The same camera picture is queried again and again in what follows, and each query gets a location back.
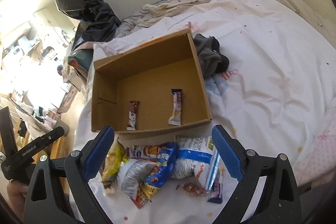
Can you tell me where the brown chocolate snack bar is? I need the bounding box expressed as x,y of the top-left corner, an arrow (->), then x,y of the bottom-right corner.
126,101 -> 139,131

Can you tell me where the crumpled patterned blanket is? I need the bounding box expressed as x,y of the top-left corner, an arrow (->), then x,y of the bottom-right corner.
115,0 -> 211,38

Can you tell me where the white bed sheet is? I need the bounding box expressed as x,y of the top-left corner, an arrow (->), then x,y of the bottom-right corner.
68,0 -> 336,224

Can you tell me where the brown cardboard box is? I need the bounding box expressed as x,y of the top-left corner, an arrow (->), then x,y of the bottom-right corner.
91,29 -> 212,135

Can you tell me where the white pink snack bar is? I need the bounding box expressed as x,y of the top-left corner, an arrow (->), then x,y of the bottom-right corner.
168,89 -> 183,126

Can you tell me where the blue white small packet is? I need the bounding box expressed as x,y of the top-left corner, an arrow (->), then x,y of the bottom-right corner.
207,161 -> 225,204

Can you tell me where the white blue snack bag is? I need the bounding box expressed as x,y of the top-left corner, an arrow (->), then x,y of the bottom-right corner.
171,135 -> 220,190

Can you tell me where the black plastic bag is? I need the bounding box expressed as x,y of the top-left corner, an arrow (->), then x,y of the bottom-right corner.
55,0 -> 121,51

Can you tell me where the dark grey cloth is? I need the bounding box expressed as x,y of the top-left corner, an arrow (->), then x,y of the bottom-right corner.
193,34 -> 230,79

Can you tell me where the yellow cheese snack bag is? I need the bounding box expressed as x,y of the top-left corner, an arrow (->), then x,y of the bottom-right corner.
100,140 -> 127,195

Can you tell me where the small brown candy packet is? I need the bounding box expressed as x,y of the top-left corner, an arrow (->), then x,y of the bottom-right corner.
175,182 -> 208,197

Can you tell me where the white washing machine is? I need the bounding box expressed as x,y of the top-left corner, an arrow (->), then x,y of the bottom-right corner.
2,35 -> 42,58

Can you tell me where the teal orange folded mat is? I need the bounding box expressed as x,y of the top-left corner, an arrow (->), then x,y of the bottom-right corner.
68,42 -> 94,80

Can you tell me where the person's left hand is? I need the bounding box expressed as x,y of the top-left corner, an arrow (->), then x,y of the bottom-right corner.
7,180 -> 29,221

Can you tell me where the pink dotted cloth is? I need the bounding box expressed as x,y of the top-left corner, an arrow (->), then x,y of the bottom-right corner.
294,106 -> 335,186

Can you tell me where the white red-trim snack bag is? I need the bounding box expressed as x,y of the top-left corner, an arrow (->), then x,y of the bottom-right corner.
116,159 -> 156,209

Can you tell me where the blue yellow chip bag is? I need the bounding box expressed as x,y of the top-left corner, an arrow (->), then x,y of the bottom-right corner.
142,141 -> 178,200

